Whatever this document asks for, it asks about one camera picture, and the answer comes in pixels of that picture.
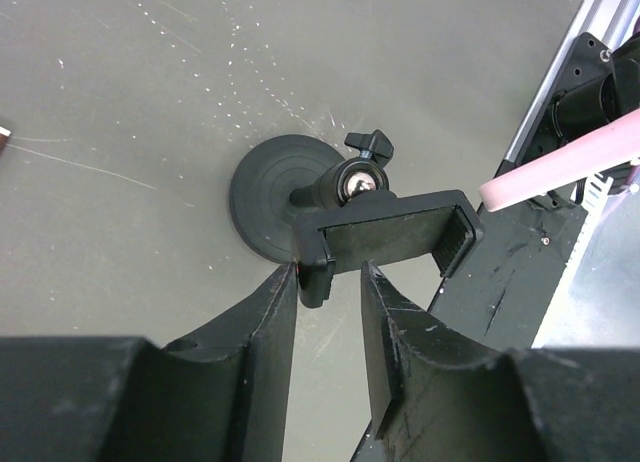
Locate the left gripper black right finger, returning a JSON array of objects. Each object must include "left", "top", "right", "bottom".
[{"left": 360, "top": 262, "right": 639, "bottom": 461}]

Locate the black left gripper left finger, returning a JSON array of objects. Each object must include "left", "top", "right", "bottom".
[{"left": 1, "top": 264, "right": 297, "bottom": 461}]

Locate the black phone stand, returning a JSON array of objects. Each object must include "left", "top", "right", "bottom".
[{"left": 228, "top": 130, "right": 484, "bottom": 308}]

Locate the black phone pink case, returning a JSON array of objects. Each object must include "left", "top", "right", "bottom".
[{"left": 479, "top": 110, "right": 639, "bottom": 212}]

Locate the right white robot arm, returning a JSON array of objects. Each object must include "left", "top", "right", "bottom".
[{"left": 547, "top": 32, "right": 639, "bottom": 146}]

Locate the colourful patchwork placemat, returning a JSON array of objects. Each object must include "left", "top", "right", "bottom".
[{"left": 0, "top": 126, "right": 11, "bottom": 153}]

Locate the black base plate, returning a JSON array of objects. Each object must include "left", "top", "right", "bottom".
[{"left": 428, "top": 202, "right": 588, "bottom": 350}]

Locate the grey slotted cable duct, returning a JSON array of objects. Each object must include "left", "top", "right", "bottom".
[{"left": 561, "top": 173, "right": 613, "bottom": 284}]

